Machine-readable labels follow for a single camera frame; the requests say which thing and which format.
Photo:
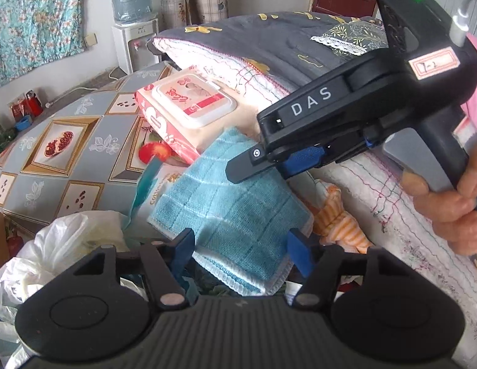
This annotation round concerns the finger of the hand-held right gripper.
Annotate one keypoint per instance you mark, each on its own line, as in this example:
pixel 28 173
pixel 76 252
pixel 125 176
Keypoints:
pixel 246 165
pixel 300 161

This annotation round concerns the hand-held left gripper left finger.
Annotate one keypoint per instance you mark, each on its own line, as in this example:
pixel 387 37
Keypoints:
pixel 182 246

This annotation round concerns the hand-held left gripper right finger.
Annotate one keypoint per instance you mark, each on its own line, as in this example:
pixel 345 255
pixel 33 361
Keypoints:
pixel 300 250

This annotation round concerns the blue towel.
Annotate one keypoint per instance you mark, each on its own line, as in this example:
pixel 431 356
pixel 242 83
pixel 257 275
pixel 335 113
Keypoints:
pixel 223 207

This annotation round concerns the person's right hand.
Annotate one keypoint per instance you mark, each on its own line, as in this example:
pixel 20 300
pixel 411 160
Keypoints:
pixel 442 215

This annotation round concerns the orange striped cloth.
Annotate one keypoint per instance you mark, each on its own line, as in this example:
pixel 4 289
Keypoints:
pixel 338 219

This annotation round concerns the teal tissue pack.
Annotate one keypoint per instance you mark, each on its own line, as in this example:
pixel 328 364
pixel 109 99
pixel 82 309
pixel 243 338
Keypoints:
pixel 161 184

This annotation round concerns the dark floral lace cloth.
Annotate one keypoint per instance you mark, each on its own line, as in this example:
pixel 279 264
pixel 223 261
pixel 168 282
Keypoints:
pixel 354 32

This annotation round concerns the wet wipes pack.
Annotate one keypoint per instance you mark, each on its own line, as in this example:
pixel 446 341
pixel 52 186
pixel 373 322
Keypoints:
pixel 192 100

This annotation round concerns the white plastic bag blue print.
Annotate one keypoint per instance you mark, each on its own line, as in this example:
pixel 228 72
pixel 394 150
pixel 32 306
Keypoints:
pixel 69 238

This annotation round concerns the fruit print tablecloth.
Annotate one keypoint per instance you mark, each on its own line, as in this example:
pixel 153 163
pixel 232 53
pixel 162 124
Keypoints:
pixel 69 169

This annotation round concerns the white water dispenser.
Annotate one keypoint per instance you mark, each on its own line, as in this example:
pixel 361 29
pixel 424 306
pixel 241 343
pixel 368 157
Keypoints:
pixel 134 53

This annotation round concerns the red bottle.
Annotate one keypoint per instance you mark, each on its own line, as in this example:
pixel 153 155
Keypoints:
pixel 34 103

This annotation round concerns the red packet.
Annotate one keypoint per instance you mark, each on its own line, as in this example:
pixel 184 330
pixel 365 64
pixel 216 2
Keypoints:
pixel 17 109

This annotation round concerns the wall socket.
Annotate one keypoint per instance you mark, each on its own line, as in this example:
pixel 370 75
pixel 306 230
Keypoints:
pixel 90 40

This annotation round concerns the teal floral wall cloth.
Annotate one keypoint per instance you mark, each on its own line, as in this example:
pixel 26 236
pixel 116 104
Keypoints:
pixel 30 19

